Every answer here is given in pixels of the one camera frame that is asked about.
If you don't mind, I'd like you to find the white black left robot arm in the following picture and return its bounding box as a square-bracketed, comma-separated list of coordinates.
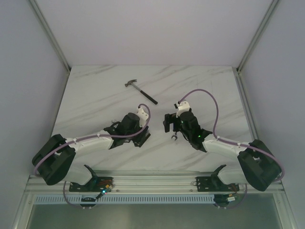
[32, 104, 151, 192]

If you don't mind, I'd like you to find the claw hammer black handle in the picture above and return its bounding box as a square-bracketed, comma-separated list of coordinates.
[124, 79, 158, 105]

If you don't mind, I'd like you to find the aluminium frame post left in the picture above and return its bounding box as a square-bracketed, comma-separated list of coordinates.
[28, 0, 71, 73]

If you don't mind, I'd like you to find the aluminium front rail base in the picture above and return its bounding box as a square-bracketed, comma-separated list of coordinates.
[24, 170, 285, 195]

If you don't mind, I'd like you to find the white slotted cable duct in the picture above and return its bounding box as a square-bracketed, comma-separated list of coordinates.
[34, 194, 215, 205]

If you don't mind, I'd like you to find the aluminium frame rail right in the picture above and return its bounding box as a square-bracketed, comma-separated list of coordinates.
[236, 0, 281, 73]

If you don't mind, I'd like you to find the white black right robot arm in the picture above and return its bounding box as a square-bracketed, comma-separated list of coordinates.
[163, 102, 283, 191]

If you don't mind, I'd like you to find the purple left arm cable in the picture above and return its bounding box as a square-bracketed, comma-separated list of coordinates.
[33, 103, 151, 211]

